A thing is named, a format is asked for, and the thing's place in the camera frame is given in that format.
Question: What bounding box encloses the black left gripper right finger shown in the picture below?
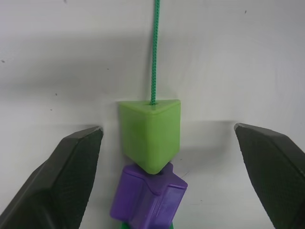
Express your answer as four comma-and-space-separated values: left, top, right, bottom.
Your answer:
234, 123, 305, 229

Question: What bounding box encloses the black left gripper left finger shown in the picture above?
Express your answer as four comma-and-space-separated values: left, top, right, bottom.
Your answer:
0, 126, 104, 229

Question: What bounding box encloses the green braided lace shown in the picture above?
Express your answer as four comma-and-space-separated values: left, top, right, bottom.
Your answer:
150, 0, 161, 105

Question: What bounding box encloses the dark green block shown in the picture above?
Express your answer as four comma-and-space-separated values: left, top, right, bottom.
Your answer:
120, 221, 176, 229

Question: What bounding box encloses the purple star block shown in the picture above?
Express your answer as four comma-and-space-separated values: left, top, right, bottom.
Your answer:
109, 162, 188, 229

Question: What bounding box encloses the light green triangular block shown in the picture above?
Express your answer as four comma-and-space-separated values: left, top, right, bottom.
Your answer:
119, 98, 181, 174

